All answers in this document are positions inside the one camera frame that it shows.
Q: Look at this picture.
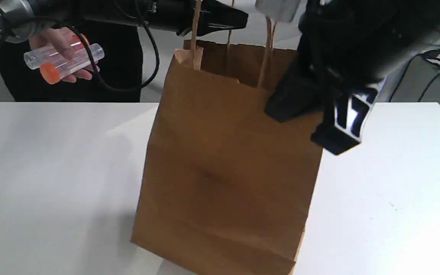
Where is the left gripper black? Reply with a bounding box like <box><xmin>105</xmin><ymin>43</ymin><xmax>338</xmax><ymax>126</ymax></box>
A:
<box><xmin>82</xmin><ymin>0</ymin><xmax>249</xmax><ymax>36</ymax></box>

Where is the person's bare hand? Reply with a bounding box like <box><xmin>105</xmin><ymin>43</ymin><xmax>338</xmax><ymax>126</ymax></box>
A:
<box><xmin>29</xmin><ymin>27</ymin><xmax>94</xmax><ymax>83</ymax></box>

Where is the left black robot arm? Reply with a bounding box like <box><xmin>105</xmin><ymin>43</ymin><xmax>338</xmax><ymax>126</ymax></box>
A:
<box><xmin>0</xmin><ymin>0</ymin><xmax>196</xmax><ymax>44</ymax></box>

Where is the clear tube orange cap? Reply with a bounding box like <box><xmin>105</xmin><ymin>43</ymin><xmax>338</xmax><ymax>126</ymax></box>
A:
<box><xmin>39</xmin><ymin>47</ymin><xmax>92</xmax><ymax>85</ymax></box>
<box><xmin>23</xmin><ymin>32</ymin><xmax>89</xmax><ymax>70</ymax></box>

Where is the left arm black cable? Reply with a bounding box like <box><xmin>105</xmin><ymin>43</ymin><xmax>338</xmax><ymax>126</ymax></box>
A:
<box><xmin>0</xmin><ymin>0</ymin><xmax>161</xmax><ymax>111</ymax></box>

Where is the brown paper bag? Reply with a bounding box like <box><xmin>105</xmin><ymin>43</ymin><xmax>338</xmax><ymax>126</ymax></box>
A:
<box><xmin>131</xmin><ymin>0</ymin><xmax>322</xmax><ymax>275</ymax></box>

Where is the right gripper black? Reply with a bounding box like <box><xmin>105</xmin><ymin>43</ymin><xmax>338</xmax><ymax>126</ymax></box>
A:
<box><xmin>264</xmin><ymin>0</ymin><xmax>440</xmax><ymax>155</ymax></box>

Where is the clear tube orange cap front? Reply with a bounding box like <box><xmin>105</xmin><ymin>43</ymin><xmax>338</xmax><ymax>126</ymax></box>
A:
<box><xmin>39</xmin><ymin>47</ymin><xmax>92</xmax><ymax>85</ymax></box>

